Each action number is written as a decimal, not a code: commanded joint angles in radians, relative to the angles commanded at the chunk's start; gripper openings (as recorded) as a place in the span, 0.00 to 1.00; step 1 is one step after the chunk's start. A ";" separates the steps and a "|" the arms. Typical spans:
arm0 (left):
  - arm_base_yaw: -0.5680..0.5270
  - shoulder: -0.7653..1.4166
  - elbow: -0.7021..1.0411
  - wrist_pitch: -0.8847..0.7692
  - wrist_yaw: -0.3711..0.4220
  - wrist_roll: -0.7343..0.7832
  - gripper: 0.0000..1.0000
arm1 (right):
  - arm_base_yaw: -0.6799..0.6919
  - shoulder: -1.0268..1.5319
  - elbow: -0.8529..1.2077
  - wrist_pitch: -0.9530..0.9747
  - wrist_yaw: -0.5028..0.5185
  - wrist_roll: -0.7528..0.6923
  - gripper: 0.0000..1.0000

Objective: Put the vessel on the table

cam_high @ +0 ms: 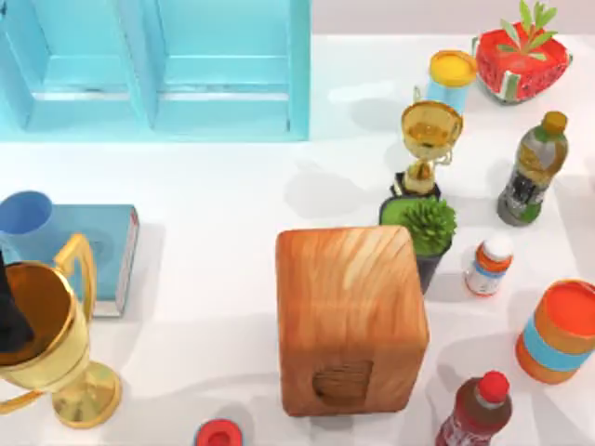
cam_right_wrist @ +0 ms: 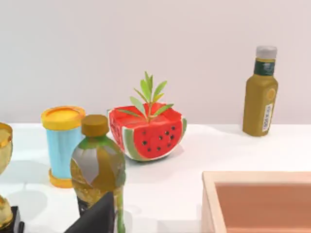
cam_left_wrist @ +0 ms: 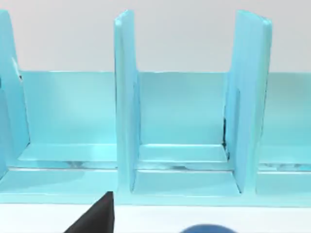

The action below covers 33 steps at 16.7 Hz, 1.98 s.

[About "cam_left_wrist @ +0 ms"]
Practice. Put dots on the dark blue round object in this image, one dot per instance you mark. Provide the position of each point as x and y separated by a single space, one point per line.
209 229

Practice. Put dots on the light blue rack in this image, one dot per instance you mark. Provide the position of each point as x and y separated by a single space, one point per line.
184 116

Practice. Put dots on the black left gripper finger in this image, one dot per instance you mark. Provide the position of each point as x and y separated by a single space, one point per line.
99 216

